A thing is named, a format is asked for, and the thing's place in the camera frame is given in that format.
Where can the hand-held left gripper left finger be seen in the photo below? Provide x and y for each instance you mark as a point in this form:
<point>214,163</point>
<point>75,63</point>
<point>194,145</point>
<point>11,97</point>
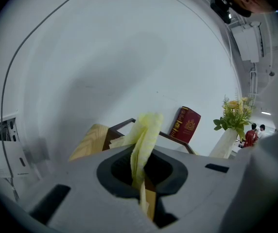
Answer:
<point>80,178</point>

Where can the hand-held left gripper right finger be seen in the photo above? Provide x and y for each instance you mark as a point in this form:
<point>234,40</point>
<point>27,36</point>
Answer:
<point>197,183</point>

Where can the yellow cloth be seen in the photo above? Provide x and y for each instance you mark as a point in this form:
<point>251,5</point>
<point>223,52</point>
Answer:
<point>145,135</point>

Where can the white vase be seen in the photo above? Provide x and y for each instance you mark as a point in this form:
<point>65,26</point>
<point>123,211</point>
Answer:
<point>225,144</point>

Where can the dark red book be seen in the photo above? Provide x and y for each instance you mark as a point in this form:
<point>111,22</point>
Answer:
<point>186,125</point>

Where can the person's pale yellow shirt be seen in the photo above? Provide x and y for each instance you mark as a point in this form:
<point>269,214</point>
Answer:
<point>272,183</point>

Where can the yellow flower bouquet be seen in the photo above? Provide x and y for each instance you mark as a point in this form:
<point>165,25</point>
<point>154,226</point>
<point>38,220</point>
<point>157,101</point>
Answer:
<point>236,115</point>

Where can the long ceiling light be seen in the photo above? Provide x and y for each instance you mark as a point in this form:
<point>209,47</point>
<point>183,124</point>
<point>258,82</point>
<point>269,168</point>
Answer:
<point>265,113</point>

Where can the ceiling sprinkler head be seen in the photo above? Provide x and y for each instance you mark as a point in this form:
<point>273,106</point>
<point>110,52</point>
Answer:
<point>271,73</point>

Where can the white air conditioner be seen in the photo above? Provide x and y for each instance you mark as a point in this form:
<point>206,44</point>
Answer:
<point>247,42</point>

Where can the white wall junction box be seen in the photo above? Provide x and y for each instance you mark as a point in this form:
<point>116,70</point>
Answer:
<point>3,159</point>

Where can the black head camera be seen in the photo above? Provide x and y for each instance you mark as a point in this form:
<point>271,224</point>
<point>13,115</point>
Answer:
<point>221,8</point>

